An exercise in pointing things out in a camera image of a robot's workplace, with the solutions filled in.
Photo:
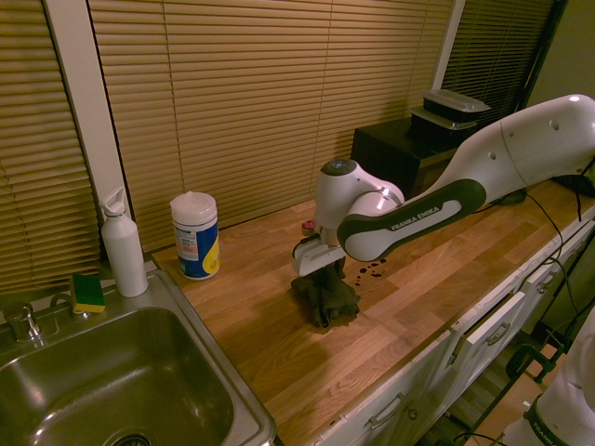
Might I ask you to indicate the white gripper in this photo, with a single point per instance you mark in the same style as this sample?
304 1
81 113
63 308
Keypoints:
316 258

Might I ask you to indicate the dark green towel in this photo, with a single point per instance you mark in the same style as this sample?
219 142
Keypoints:
330 299

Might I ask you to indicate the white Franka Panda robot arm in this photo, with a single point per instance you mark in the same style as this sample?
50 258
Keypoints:
418 218

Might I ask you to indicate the dark liquid spill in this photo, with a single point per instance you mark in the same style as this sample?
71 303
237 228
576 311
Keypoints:
372 270

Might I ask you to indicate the small pink object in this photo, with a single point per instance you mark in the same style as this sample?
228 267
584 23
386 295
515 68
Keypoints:
308 227

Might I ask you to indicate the black microwave box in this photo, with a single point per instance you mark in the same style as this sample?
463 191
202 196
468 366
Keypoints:
386 148

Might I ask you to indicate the white wipes canister blue label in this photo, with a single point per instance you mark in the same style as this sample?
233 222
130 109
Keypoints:
195 237

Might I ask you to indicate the white drawer front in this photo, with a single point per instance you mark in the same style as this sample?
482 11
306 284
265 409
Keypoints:
495 318

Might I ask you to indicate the black food container clear lid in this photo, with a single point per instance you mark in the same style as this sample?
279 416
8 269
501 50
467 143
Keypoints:
453 104
432 125

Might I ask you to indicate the wide beige window blind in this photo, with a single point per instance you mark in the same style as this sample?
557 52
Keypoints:
260 107

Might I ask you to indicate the black clamp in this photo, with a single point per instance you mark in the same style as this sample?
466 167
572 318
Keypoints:
534 362

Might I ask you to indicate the white water bottle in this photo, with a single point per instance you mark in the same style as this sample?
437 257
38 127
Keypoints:
123 251

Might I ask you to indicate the stainless steel sink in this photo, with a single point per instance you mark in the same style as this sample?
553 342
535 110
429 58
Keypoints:
116 371

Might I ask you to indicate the green and yellow sponge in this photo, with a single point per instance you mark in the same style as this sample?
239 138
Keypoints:
86 293

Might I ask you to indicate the dark shaded window blind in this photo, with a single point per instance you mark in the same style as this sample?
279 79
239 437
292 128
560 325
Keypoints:
493 56

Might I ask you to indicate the small metal sink loop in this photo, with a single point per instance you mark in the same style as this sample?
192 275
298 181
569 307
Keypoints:
59 298

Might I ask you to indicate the narrow beige window blind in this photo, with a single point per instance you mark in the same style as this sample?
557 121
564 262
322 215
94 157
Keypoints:
37 162

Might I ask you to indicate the black camera stand pole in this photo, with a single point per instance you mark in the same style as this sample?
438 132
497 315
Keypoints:
546 46

